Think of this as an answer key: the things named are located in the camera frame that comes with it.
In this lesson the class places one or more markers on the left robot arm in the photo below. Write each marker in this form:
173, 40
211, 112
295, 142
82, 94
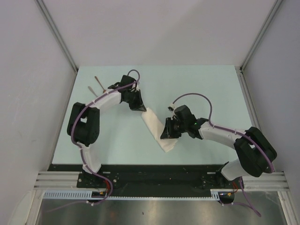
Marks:
84, 122

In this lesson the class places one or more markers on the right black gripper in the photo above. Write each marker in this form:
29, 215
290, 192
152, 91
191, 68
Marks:
167, 133

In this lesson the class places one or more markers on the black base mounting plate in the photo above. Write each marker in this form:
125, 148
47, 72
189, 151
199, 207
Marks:
163, 181

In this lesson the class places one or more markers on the aluminium frame post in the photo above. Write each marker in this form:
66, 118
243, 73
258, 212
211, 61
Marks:
56, 33
259, 37

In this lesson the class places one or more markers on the left aluminium frame post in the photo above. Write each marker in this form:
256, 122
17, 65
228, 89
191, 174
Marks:
56, 33

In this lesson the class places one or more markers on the copper spoon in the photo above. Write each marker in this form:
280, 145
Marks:
104, 90

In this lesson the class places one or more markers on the aluminium cross rail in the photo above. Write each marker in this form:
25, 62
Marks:
69, 180

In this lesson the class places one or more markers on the silver fork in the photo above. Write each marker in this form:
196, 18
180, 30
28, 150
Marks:
92, 91

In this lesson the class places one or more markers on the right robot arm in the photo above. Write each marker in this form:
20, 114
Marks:
255, 153

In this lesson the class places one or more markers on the white cloth napkin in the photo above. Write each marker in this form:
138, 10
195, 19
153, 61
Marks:
156, 128

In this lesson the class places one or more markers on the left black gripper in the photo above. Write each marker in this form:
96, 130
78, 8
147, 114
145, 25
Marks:
139, 106

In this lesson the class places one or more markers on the right aluminium frame post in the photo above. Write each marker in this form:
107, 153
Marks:
259, 37

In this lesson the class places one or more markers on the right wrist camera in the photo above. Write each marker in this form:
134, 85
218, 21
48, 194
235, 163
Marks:
171, 107

